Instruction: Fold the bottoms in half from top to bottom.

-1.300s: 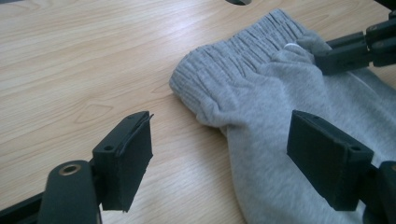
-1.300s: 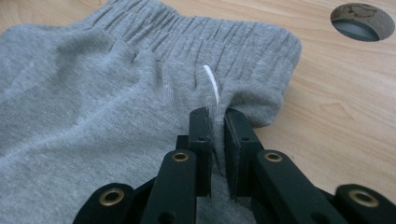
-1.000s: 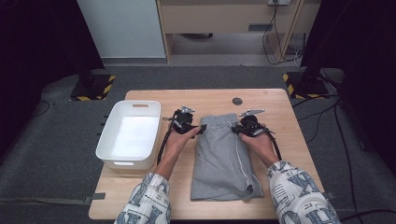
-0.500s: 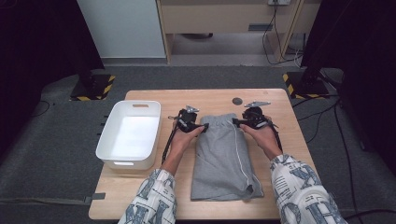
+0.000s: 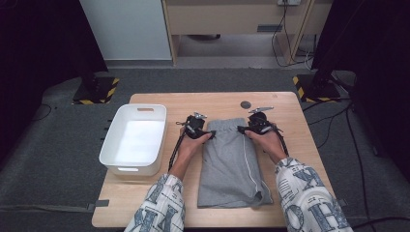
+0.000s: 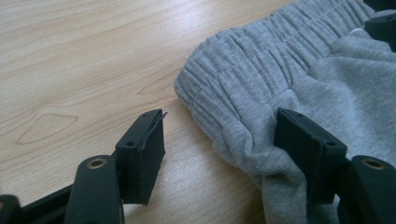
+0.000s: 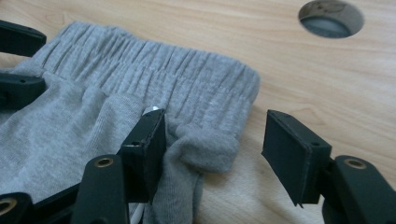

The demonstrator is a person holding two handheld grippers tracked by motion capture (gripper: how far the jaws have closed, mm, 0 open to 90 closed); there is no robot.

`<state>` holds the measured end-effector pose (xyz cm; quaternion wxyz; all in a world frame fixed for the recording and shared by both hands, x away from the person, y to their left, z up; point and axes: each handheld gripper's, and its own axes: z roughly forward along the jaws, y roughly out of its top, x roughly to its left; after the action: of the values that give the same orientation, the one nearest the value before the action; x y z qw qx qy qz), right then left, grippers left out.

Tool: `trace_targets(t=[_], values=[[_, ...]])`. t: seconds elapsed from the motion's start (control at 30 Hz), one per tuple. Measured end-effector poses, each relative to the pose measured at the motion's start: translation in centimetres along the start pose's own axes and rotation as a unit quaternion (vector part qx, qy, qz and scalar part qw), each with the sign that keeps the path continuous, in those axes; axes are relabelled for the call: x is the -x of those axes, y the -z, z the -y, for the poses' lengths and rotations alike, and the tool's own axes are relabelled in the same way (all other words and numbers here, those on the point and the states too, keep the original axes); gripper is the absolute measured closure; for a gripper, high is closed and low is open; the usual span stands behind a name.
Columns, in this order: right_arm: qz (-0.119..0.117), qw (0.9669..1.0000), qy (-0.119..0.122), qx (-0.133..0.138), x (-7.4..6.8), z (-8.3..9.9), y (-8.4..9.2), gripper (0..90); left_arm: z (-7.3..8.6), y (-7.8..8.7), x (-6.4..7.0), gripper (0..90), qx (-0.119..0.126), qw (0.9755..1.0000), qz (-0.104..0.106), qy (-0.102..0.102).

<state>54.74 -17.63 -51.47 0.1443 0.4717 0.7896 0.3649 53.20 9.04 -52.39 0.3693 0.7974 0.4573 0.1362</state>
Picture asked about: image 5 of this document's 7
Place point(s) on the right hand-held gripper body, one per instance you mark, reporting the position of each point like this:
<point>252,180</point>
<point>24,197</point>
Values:
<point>259,122</point>

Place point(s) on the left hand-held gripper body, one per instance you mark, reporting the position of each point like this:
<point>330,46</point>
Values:
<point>195,125</point>

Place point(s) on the grey shorts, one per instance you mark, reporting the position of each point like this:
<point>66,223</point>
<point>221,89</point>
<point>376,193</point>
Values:
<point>228,167</point>

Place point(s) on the white plastic basket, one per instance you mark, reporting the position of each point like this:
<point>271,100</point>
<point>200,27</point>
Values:
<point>135,145</point>

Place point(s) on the person's right hand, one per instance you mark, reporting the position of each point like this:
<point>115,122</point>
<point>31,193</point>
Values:
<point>269,145</point>

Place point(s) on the person's left hand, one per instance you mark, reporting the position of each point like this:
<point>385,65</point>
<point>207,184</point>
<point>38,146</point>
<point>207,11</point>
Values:
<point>190,148</point>

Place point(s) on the black yellow-striped stand base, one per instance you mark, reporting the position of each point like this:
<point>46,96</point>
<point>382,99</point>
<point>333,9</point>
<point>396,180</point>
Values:
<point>317,88</point>
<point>96,90</point>

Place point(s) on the round base under desk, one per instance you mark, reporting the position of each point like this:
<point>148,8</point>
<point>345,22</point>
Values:
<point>203,37</point>

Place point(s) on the beige wooden desk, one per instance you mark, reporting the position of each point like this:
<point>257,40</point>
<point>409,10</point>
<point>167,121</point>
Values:
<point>225,17</point>

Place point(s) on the grey tape piece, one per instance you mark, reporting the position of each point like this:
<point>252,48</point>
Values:
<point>100,204</point>
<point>342,202</point>

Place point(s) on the white cabinet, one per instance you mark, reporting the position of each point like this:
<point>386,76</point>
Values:
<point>129,29</point>

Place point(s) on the white power strip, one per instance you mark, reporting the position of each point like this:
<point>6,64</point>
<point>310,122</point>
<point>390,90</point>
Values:
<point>290,2</point>

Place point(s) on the dark curtain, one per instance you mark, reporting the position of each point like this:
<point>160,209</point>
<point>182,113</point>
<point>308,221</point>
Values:
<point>380,64</point>
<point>38,48</point>

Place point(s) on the black floor bracket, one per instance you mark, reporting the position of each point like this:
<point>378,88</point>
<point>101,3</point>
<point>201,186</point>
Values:
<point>108,129</point>

